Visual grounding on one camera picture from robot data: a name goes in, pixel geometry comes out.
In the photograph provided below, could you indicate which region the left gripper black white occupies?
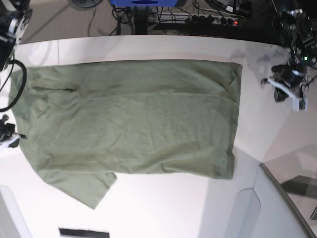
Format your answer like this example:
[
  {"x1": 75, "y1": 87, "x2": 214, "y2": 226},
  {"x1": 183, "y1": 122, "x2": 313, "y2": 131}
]
[{"x1": 261, "y1": 64, "x2": 317, "y2": 111}]

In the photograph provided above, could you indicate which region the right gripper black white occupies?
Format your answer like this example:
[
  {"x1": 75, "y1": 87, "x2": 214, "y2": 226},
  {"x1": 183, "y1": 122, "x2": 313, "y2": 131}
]
[{"x1": 0, "y1": 114, "x2": 26, "y2": 151}]

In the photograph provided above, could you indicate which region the olive green t-shirt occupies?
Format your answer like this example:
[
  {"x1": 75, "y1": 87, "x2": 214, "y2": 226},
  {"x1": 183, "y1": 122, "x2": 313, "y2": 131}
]
[{"x1": 12, "y1": 59, "x2": 242, "y2": 209}]

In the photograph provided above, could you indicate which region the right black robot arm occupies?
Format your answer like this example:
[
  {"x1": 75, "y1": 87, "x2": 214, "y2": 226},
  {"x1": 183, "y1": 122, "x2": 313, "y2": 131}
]
[{"x1": 0, "y1": 0, "x2": 33, "y2": 150}]

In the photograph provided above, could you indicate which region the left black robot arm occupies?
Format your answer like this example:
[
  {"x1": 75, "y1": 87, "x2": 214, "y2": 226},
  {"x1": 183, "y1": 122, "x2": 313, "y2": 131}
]
[{"x1": 261, "y1": 0, "x2": 317, "y2": 111}]

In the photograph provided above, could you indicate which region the white panel left corner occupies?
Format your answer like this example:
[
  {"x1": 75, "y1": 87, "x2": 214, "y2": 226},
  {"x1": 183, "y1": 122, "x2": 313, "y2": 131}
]
[{"x1": 0, "y1": 185, "x2": 32, "y2": 238}]

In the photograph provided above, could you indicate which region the black power strip red light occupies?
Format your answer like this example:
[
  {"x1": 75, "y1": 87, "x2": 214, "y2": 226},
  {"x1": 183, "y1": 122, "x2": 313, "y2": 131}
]
[{"x1": 185, "y1": 15, "x2": 243, "y2": 26}]

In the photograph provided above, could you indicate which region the white curved panel right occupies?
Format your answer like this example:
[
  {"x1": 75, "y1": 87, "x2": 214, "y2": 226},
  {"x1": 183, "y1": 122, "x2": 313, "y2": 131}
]
[{"x1": 225, "y1": 164, "x2": 316, "y2": 238}]

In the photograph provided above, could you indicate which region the blue box with oval hole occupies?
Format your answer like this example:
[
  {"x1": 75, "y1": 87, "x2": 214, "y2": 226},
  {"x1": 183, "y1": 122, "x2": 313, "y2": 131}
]
[{"x1": 110, "y1": 0, "x2": 179, "y2": 7}]

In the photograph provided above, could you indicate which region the black table leg post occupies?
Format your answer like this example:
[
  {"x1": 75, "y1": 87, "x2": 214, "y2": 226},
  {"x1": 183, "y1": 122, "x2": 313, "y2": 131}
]
[{"x1": 132, "y1": 6, "x2": 151, "y2": 35}]

